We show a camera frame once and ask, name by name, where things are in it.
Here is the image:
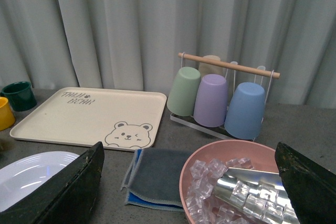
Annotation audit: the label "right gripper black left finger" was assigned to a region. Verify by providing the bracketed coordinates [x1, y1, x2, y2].
[1, 142, 104, 223]

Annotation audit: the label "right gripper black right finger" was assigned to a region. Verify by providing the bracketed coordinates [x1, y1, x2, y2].
[275, 142, 335, 223]

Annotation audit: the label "white round plate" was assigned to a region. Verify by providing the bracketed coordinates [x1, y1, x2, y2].
[1, 151, 79, 211]

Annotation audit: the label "metal ice scoop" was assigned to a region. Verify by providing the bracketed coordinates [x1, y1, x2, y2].
[214, 168, 299, 223]

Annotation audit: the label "blue cleaning cloth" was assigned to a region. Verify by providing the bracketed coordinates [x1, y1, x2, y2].
[124, 148, 186, 212]

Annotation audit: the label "clear plastic ice cubes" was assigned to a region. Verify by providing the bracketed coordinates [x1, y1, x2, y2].
[185, 157, 299, 223]

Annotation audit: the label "pink bowl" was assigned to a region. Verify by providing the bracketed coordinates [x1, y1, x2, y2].
[179, 140, 278, 223]

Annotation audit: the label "grey cleaning cloth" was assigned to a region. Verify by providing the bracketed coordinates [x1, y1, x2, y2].
[120, 147, 195, 206]

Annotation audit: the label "beige bear serving tray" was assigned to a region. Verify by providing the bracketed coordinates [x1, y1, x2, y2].
[10, 87, 166, 151]

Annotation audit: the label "blue upside-down cup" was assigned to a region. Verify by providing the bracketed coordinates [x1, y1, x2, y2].
[224, 82, 265, 140]

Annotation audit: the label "yellow mug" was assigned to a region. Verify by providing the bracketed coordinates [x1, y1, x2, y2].
[0, 97, 16, 131]

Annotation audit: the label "dark green mug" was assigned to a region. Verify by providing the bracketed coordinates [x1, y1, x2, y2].
[1, 81, 37, 112]

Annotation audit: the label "purple upside-down cup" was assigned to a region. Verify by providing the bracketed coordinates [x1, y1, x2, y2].
[193, 74, 228, 127]

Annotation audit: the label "green upside-down cup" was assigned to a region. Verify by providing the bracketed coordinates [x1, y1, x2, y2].
[167, 67, 201, 116]

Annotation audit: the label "beige upside-down cup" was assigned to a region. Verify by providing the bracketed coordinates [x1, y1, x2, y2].
[198, 55, 223, 78]

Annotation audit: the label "grey curtain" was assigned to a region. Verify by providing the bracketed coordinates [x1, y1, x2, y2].
[1, 0, 335, 109]

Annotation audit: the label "white cup rack wooden handle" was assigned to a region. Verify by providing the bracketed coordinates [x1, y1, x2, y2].
[170, 53, 280, 142]

